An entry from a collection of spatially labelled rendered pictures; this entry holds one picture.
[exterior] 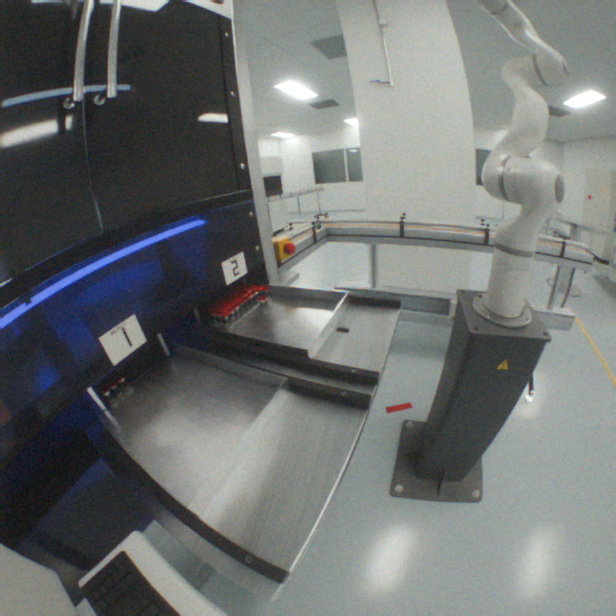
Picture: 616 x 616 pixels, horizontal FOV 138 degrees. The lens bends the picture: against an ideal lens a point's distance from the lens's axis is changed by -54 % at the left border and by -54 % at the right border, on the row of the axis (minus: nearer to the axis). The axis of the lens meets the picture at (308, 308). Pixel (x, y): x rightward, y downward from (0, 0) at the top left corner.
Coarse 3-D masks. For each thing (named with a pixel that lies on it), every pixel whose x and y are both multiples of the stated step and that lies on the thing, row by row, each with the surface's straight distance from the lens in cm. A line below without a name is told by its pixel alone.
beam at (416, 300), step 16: (336, 288) 163; (352, 288) 159; (368, 288) 157; (384, 288) 157; (400, 288) 159; (416, 304) 156; (432, 304) 155; (448, 304) 155; (544, 320) 175; (560, 320) 181
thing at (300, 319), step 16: (272, 288) 80; (288, 288) 76; (304, 288) 74; (272, 304) 74; (288, 304) 73; (304, 304) 71; (320, 304) 70; (336, 304) 70; (256, 320) 68; (272, 320) 66; (288, 320) 65; (304, 320) 64; (320, 320) 63; (336, 320) 61; (208, 336) 67; (224, 336) 62; (240, 336) 58; (256, 336) 61; (272, 336) 60; (288, 336) 59; (304, 336) 58; (320, 336) 53; (288, 352) 52; (304, 352) 49
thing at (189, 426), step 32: (192, 352) 59; (160, 384) 59; (192, 384) 54; (224, 384) 51; (256, 384) 49; (288, 384) 44; (128, 416) 57; (160, 416) 52; (192, 416) 48; (224, 416) 45; (256, 416) 39; (128, 448) 51; (160, 448) 47; (192, 448) 44; (224, 448) 41; (160, 480) 44; (192, 480) 41; (224, 480) 39
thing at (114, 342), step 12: (120, 324) 50; (132, 324) 51; (108, 336) 49; (120, 336) 50; (132, 336) 51; (144, 336) 53; (108, 348) 50; (120, 348) 51; (132, 348) 52; (120, 360) 51
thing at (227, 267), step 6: (234, 258) 67; (240, 258) 69; (222, 264) 64; (228, 264) 66; (234, 264) 67; (240, 264) 69; (228, 270) 66; (240, 270) 69; (246, 270) 71; (228, 276) 66; (240, 276) 69; (228, 282) 66
